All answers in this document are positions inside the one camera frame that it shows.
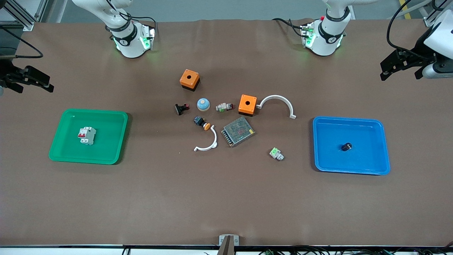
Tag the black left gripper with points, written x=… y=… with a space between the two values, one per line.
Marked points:
x=418 y=53

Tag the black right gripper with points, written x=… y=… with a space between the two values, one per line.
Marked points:
x=7 y=71

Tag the white circuit breaker red switch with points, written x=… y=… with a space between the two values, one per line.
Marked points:
x=87 y=135

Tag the small black button part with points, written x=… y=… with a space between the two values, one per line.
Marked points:
x=347 y=146

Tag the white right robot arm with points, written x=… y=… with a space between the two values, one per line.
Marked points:
x=127 y=39

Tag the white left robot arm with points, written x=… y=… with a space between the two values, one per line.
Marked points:
x=329 y=33

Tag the green plastic tray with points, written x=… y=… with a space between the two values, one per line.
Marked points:
x=102 y=145

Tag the blue plastic tray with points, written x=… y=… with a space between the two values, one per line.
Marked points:
x=339 y=163

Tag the large white arc clamp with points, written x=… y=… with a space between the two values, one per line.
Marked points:
x=279 y=97

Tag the white green small connector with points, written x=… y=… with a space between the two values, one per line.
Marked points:
x=276 y=153

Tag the orange black button box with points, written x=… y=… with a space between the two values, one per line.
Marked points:
x=189 y=78
x=247 y=103

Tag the blue dome beige button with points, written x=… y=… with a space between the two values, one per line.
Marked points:
x=203 y=105

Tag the orange mushroom black button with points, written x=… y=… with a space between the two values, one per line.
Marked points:
x=200 y=122

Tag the metal mesh power supply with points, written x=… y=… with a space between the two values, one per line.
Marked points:
x=238 y=131

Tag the red green white pushbutton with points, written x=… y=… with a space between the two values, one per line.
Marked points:
x=223 y=107

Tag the small white arc clamp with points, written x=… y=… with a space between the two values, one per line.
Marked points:
x=214 y=140

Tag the aluminium frame profile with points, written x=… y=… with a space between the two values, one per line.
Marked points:
x=430 y=12
x=21 y=16

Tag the black square pushbutton switch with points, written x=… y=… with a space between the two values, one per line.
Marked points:
x=181 y=109

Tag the grey metal table bracket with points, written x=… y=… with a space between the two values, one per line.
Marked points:
x=228 y=241

